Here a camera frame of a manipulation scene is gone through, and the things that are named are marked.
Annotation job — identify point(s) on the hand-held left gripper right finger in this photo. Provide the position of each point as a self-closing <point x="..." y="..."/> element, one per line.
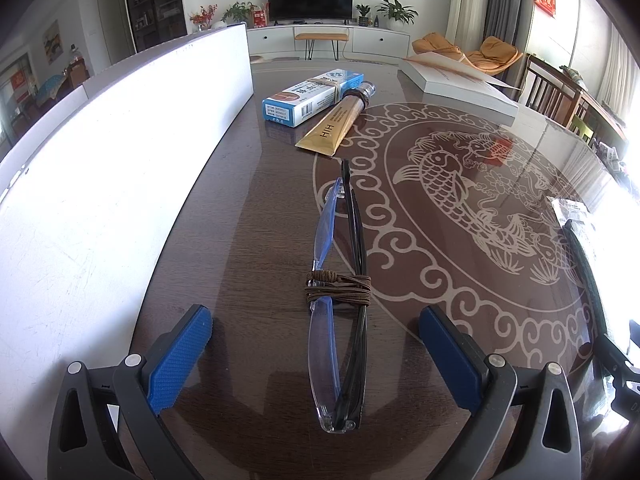
<point x="450" y="360"/>

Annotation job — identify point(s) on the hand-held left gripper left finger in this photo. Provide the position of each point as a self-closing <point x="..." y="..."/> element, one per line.
<point x="177" y="360"/>

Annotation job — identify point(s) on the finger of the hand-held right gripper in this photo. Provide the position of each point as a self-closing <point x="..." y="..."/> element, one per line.
<point x="612" y="357"/>

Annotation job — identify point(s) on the eyeglasses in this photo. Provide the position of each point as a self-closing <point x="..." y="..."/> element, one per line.
<point x="357" y="240"/>

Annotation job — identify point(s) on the clear plastic bag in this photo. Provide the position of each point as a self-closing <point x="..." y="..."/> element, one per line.
<point x="567" y="210"/>

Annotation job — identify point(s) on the large white panel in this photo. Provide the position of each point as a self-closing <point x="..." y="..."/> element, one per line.
<point x="100" y="200"/>

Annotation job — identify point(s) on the wooden sideboard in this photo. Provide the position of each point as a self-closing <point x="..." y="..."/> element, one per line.
<point x="602" y="110"/>

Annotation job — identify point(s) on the gold tube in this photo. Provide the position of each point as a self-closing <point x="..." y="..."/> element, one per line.
<point x="332" y="125"/>

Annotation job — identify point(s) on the wooden chair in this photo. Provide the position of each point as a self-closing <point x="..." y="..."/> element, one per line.
<point x="550" y="90"/>

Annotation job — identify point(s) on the white flat box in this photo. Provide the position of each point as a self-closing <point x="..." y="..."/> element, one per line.
<point x="460" y="85"/>

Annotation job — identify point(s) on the white sheer curtain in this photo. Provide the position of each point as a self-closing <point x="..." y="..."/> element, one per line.
<point x="622" y="75"/>

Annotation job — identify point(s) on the blue and white box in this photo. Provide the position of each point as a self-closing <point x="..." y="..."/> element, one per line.
<point x="310" y="95"/>

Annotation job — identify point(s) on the orange lounge chair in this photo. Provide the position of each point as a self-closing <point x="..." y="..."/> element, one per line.
<point x="492" y="55"/>

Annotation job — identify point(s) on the white television cabinet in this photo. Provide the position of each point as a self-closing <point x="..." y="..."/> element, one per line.
<point x="380" y="40"/>

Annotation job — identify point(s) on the red flower arrangement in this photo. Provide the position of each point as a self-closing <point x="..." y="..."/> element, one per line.
<point x="202" y="17"/>

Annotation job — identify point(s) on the orange top stool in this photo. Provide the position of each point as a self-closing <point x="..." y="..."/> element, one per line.
<point x="321" y="37"/>

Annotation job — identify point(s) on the red gift box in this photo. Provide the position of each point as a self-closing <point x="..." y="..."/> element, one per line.
<point x="259" y="18"/>

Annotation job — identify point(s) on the bushy green plant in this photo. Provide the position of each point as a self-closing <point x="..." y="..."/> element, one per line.
<point x="239" y="12"/>

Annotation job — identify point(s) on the large potted plant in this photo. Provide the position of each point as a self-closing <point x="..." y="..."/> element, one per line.
<point x="395" y="10"/>

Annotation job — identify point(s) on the dark display cabinet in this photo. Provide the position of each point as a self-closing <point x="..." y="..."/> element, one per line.
<point x="152" y="5"/>

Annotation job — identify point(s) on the white and grey curtain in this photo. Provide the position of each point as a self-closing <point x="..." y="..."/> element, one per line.
<point x="480" y="5"/>

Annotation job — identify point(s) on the small potted plant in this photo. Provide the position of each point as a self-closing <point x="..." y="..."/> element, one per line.
<point x="363" y="12"/>

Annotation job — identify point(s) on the black television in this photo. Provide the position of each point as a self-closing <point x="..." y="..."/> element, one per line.
<point x="310" y="2"/>

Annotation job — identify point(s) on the framed wall picture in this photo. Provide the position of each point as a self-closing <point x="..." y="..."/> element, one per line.
<point x="52" y="42"/>

